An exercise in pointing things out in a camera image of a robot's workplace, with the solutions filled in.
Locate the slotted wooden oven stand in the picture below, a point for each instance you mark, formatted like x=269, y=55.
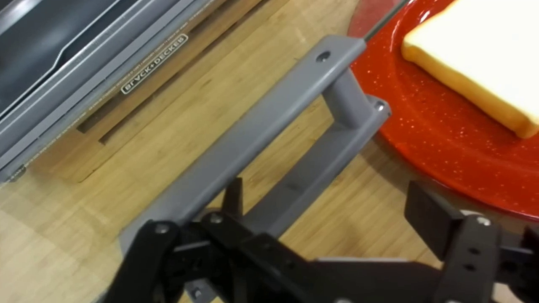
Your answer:
x=168, y=112

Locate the silver toaster oven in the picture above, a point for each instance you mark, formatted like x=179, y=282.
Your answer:
x=51, y=85

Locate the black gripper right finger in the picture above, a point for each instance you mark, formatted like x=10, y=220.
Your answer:
x=472, y=253

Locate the red round plate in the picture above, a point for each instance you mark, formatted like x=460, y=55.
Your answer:
x=438, y=146

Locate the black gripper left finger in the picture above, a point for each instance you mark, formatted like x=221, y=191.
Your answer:
x=168, y=259

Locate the white bread slice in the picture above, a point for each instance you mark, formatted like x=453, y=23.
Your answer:
x=488, y=51

